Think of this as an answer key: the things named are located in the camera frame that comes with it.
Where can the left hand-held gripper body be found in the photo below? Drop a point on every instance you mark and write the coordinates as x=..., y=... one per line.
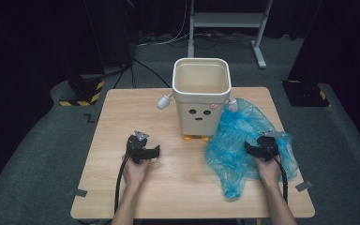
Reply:
x=136, y=146

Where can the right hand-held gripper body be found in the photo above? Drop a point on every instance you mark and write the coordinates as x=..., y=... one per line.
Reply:
x=267, y=146

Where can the blue plastic bag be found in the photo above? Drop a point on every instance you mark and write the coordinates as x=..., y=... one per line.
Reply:
x=231, y=146

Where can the cream trash bin with face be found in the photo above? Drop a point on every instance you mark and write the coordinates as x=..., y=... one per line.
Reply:
x=200, y=120

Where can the person's right hand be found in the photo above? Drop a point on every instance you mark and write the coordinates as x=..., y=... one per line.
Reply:
x=269, y=172

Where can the person's left hand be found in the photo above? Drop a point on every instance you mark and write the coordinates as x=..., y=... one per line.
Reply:
x=135, y=173

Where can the grey tape piece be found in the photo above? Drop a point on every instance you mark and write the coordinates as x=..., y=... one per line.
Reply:
x=303, y=186
x=78, y=192

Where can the black stand base yellow mark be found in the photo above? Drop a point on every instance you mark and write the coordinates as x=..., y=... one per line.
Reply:
x=303, y=93

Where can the black yellow striped stand base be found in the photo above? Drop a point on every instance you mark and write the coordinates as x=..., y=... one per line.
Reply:
x=84, y=90

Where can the white metal stand frame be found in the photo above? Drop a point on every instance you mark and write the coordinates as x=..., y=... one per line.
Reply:
x=225, y=19

